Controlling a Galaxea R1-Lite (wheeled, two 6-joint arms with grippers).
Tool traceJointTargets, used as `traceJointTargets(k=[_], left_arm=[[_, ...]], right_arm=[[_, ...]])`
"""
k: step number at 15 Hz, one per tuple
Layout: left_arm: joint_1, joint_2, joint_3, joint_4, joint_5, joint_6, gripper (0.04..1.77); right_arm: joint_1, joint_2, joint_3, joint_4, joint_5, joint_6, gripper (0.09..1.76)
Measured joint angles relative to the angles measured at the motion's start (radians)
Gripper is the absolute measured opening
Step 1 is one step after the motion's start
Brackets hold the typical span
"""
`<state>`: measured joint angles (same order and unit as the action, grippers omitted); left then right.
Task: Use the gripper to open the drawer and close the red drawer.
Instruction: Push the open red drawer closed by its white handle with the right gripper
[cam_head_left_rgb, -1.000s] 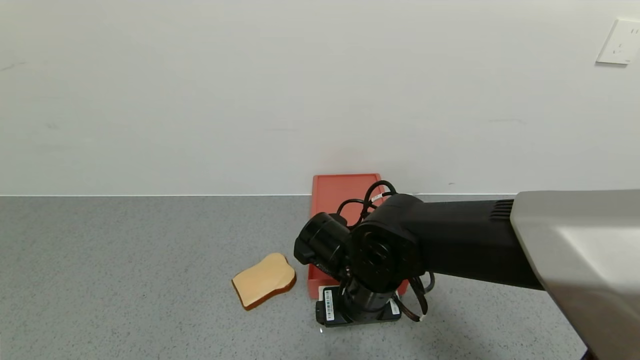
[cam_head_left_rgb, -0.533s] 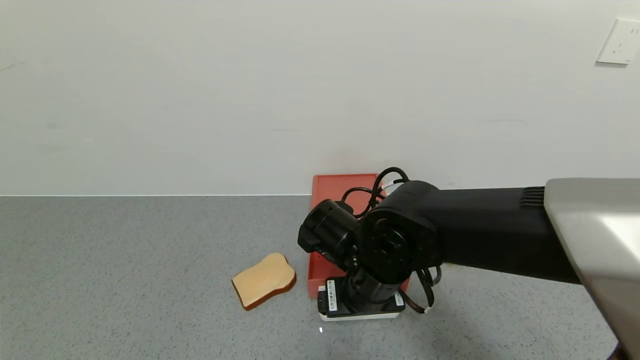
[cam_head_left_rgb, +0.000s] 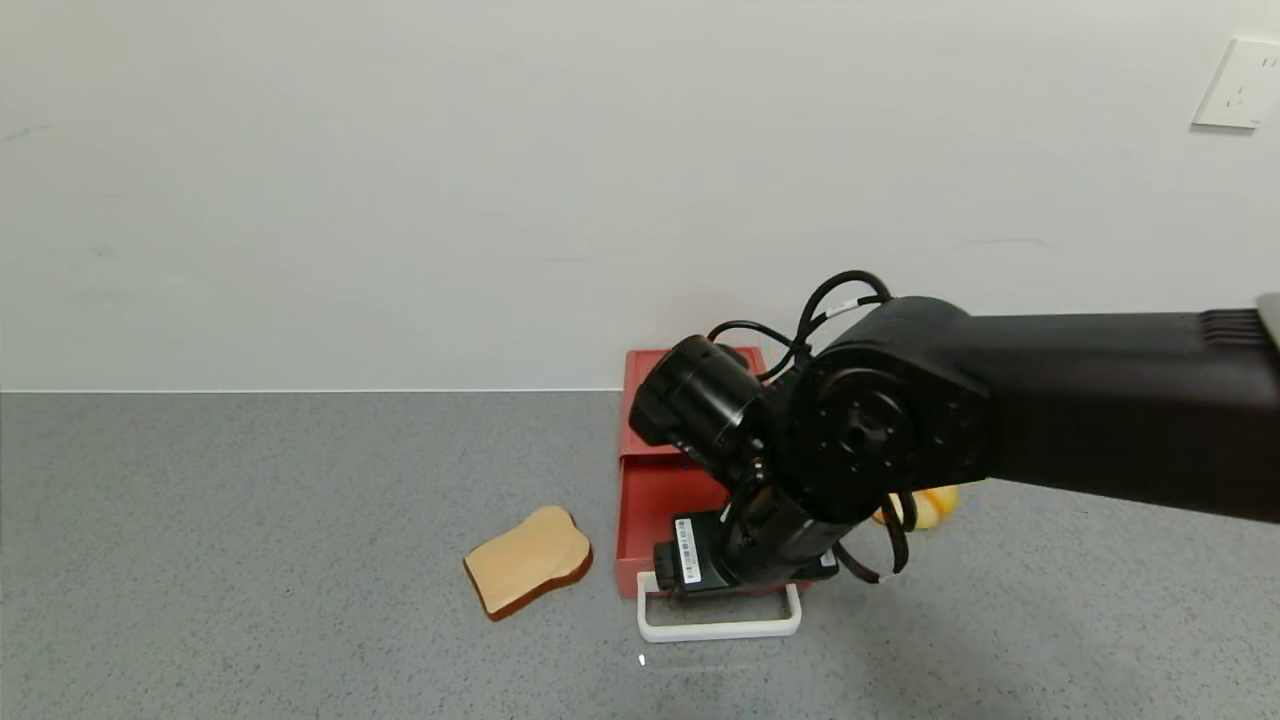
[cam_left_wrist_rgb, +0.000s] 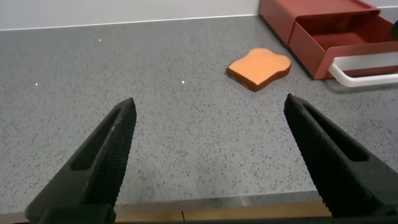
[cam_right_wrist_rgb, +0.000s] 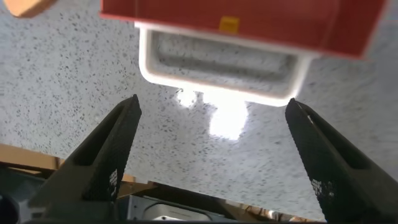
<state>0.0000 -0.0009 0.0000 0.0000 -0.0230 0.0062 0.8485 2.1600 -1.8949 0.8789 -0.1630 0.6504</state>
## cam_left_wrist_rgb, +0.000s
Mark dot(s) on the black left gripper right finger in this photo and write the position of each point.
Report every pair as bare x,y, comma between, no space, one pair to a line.
335,174

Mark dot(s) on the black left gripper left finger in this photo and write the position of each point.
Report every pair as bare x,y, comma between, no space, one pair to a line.
99,174

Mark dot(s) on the toast slice with brown crust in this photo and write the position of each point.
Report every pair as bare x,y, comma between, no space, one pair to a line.
258,67

